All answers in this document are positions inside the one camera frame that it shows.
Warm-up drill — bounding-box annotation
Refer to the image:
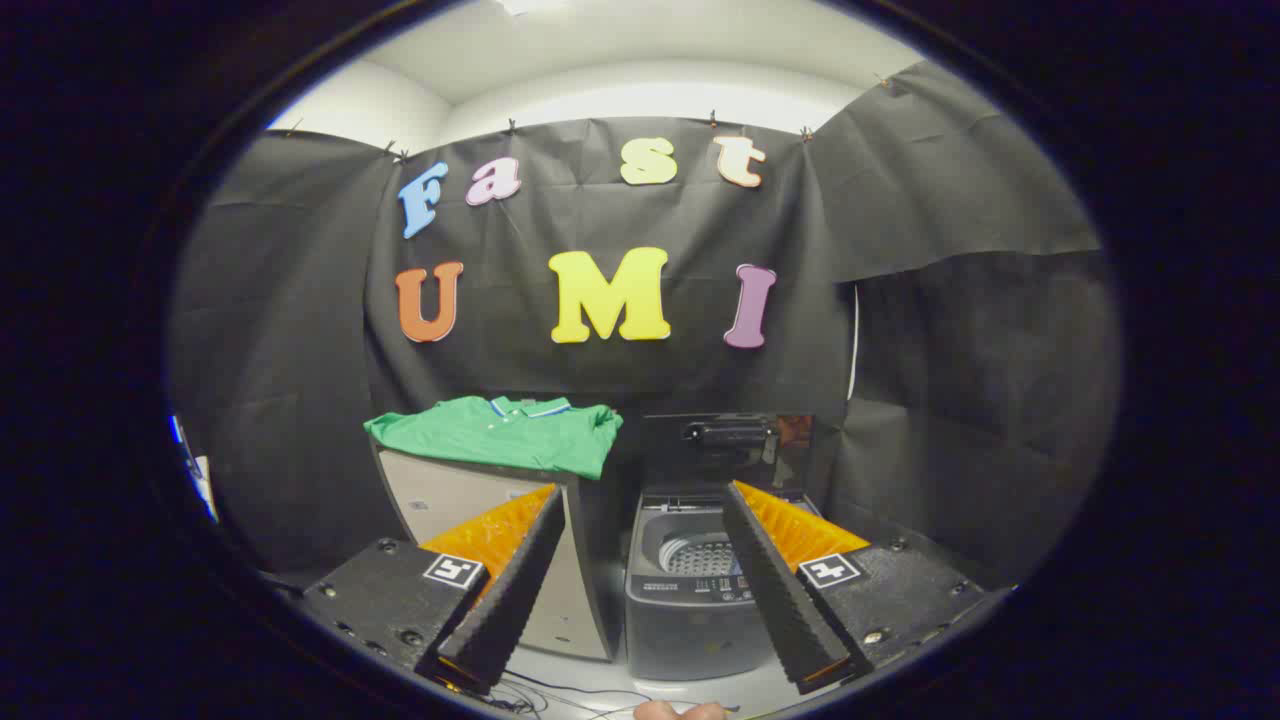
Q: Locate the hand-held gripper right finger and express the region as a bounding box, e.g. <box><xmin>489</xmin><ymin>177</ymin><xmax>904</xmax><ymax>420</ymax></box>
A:
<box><xmin>722</xmin><ymin>480</ymin><xmax>1011</xmax><ymax>696</ymax></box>

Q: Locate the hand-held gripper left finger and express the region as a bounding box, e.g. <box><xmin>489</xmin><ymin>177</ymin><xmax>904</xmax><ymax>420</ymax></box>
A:
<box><xmin>300</xmin><ymin>483</ymin><xmax>567</xmax><ymax>696</ymax></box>

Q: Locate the grey washing machine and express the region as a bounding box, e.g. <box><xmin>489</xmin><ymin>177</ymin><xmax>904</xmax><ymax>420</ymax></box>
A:
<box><xmin>625</xmin><ymin>412</ymin><xmax>831</xmax><ymax>683</ymax></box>

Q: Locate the green polo shirt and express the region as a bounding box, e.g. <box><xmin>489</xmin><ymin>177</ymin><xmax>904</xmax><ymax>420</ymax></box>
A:
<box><xmin>363</xmin><ymin>396</ymin><xmax>624</xmax><ymax>481</ymax></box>

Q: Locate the dark washing machine lid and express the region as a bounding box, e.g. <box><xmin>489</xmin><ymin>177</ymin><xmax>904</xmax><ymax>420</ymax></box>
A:
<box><xmin>640</xmin><ymin>412</ymin><xmax>816</xmax><ymax>493</ymax></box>

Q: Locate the grey cabinet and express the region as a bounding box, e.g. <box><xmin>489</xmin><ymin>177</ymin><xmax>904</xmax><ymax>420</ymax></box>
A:
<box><xmin>372</xmin><ymin>440</ymin><xmax>616</xmax><ymax>663</ymax></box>

